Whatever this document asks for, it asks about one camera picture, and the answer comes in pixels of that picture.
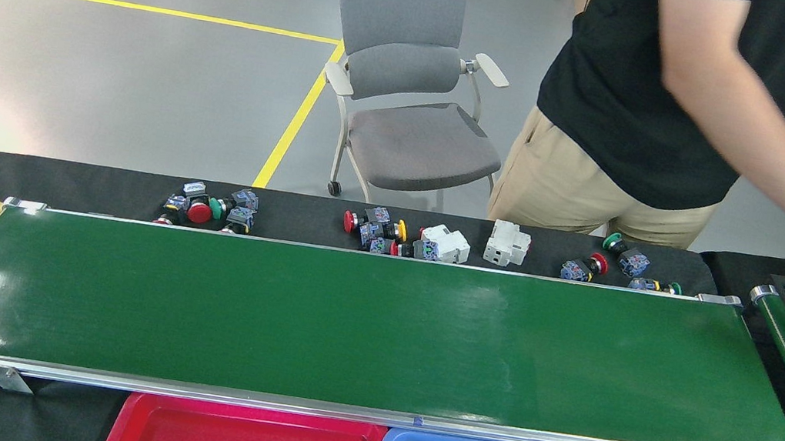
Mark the long green conveyor belt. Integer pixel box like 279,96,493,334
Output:
0,193,785,441

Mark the white circuit breaker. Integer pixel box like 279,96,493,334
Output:
482,218,534,271
416,221,474,268

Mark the push button switch contact block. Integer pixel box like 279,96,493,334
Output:
406,237,443,263

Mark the grey office chair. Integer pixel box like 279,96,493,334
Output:
305,0,527,222

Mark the person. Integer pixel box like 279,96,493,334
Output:
477,0,785,326

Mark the yellow push button switch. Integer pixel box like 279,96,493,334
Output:
362,205,412,245

